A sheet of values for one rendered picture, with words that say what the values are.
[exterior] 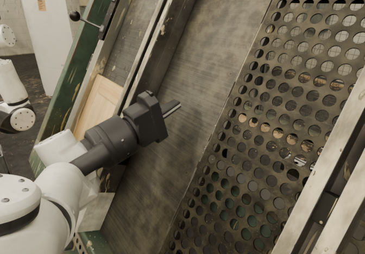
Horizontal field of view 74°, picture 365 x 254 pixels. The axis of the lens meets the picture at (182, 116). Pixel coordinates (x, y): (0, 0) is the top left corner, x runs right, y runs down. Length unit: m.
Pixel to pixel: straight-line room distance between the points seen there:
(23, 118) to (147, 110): 0.56
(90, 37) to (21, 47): 7.83
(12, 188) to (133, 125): 0.29
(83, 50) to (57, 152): 0.81
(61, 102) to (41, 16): 3.37
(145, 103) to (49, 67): 4.19
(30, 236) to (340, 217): 0.31
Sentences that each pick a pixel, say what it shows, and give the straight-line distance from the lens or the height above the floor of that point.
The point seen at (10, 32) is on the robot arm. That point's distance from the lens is 0.94.
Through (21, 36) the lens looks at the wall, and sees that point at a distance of 8.98.
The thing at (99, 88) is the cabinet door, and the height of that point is 1.20.
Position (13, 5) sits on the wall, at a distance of 8.93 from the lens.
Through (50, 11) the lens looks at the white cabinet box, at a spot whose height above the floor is 1.34.
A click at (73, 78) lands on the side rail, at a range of 1.23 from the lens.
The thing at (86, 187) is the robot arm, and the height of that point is 1.24.
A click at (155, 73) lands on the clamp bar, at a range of 0.66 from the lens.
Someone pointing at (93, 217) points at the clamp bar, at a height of 0.94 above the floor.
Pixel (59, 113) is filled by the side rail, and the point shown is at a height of 1.02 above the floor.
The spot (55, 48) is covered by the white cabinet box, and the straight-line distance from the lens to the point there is 4.60.
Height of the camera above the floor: 1.50
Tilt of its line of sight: 26 degrees down
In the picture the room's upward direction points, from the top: straight up
